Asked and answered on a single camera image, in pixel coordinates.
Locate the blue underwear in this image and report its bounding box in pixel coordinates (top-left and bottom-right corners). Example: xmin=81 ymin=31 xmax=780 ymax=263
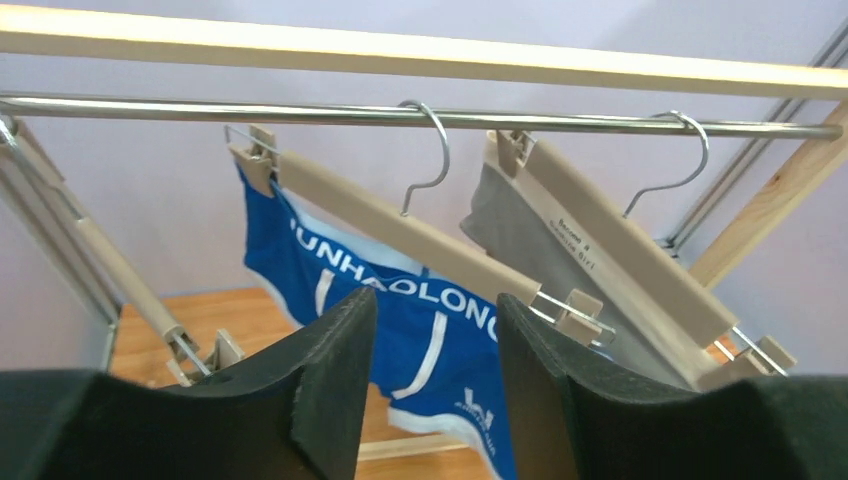
xmin=243 ymin=186 xmax=516 ymax=479

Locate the wooden hanger with blue underwear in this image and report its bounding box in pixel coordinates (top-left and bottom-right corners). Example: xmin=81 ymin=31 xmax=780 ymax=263
xmin=227 ymin=100 xmax=615 ymax=345

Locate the metal hanging rod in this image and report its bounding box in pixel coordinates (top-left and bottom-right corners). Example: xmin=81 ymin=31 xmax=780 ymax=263
xmin=1 ymin=92 xmax=845 ymax=141

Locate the wooden hanger with grey underwear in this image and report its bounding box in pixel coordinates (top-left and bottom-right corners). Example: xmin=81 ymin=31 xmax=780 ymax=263
xmin=484 ymin=130 xmax=796 ymax=390

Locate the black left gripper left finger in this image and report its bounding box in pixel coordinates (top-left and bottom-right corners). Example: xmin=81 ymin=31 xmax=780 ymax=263
xmin=1 ymin=287 xmax=377 ymax=479

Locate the wooden clip hanger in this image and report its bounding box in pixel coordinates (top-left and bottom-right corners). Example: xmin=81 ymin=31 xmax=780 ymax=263
xmin=1 ymin=115 xmax=246 ymax=386

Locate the grey underwear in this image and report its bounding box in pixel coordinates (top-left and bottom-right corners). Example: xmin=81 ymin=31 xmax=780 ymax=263
xmin=460 ymin=165 xmax=689 ymax=389

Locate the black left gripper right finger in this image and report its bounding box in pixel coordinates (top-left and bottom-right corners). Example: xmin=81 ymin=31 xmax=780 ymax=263
xmin=496 ymin=294 xmax=847 ymax=479

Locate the wooden clothes rack frame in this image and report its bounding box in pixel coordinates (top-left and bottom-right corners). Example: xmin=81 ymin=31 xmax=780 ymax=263
xmin=1 ymin=4 xmax=847 ymax=256

